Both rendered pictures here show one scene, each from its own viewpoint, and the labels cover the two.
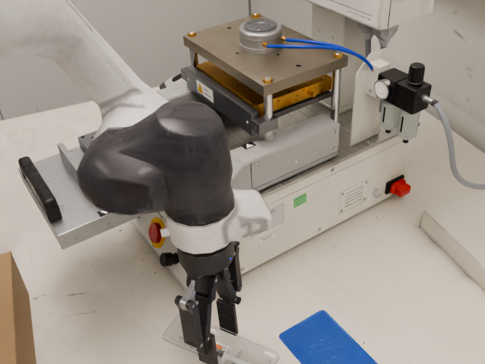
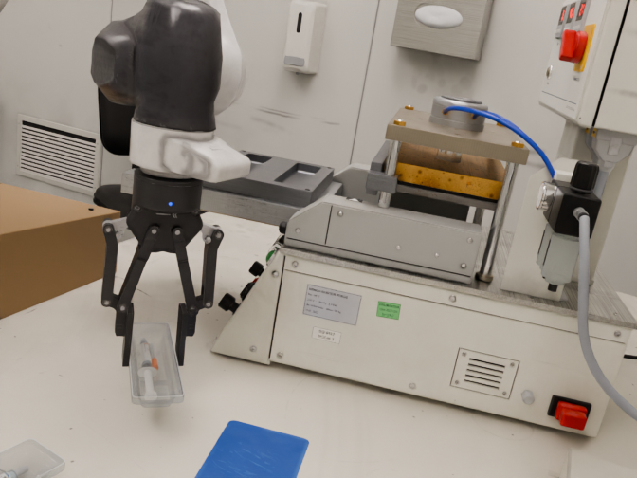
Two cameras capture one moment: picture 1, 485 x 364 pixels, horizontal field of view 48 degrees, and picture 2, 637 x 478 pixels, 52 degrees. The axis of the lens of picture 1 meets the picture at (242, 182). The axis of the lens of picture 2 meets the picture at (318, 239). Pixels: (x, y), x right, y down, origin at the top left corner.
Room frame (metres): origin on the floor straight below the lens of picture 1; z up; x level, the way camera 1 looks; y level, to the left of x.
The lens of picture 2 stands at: (0.09, -0.53, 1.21)
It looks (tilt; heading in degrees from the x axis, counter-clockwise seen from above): 17 degrees down; 39
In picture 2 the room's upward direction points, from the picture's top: 10 degrees clockwise
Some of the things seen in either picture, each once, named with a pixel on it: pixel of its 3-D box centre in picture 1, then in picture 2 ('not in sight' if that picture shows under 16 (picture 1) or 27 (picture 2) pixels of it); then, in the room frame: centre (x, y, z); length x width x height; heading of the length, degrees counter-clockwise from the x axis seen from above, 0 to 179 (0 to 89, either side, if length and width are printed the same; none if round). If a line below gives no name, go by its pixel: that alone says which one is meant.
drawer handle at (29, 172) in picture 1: (38, 186); not in sight; (0.71, 0.33, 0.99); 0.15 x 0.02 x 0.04; 32
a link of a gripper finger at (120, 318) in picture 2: (198, 345); (113, 313); (0.48, 0.08, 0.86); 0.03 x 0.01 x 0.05; 149
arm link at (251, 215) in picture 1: (221, 214); (191, 153); (0.53, 0.03, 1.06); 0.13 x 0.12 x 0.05; 59
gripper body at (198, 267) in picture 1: (207, 260); (165, 211); (0.53, 0.05, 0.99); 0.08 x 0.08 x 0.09
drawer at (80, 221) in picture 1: (119, 166); (241, 177); (0.78, 0.21, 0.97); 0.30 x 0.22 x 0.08; 122
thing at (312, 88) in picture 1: (263, 68); (448, 156); (0.94, -0.05, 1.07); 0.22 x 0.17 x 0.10; 32
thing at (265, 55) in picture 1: (281, 57); (474, 149); (0.94, -0.09, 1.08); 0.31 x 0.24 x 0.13; 32
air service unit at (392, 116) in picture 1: (397, 100); (559, 221); (0.82, -0.27, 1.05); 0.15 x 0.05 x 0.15; 32
